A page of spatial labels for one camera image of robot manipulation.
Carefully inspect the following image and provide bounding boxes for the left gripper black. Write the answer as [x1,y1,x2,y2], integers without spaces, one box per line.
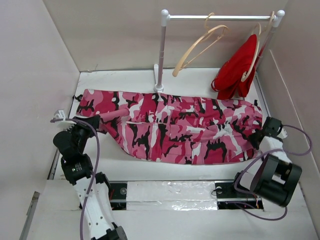
[66,114,100,153]

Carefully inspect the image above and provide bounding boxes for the pink camouflage trousers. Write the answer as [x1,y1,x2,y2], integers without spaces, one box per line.
[76,89,263,165]

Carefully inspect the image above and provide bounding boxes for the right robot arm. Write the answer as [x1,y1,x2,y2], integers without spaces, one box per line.
[231,116,302,207]

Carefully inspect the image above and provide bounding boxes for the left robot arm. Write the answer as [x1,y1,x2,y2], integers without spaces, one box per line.
[51,110,128,240]

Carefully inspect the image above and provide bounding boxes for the wooden hanger with red garment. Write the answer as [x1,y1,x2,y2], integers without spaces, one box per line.
[241,11,275,83]

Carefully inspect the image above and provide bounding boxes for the red garment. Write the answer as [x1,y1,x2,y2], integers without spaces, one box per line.
[211,34,258,100]

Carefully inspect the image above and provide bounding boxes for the silver tape strip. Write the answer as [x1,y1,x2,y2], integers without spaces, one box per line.
[126,180,218,211]

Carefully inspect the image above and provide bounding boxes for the white clothes rack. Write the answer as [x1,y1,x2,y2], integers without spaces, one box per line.
[153,9,285,93]

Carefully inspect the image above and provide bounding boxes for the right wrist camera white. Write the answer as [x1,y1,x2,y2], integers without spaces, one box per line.
[278,127,288,139]

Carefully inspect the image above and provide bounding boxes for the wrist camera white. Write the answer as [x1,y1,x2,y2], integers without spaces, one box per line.
[50,109,75,130]
[278,127,288,139]

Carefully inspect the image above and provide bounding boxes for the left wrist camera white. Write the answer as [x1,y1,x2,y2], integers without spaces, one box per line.
[50,109,75,130]

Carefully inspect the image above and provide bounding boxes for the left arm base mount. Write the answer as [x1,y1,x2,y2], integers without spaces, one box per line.
[79,182,128,211]

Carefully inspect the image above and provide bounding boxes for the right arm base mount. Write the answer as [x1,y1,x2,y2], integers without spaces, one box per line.
[211,181,264,210]

